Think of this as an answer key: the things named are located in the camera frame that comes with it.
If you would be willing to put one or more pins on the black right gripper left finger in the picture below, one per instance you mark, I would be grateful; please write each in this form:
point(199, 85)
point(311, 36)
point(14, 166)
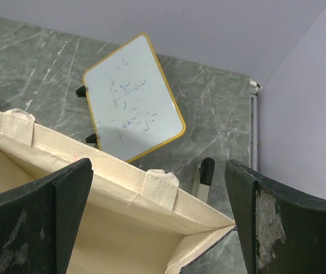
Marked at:
point(39, 220)

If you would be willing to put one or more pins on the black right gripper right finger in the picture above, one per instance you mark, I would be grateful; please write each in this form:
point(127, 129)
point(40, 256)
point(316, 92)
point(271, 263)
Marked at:
point(281, 229)

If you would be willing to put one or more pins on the cream canvas tote bag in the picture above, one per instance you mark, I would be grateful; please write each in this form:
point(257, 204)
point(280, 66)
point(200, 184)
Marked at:
point(134, 222)

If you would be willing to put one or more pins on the yellow-framed small whiteboard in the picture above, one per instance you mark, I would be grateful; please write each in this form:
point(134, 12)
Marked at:
point(132, 107)

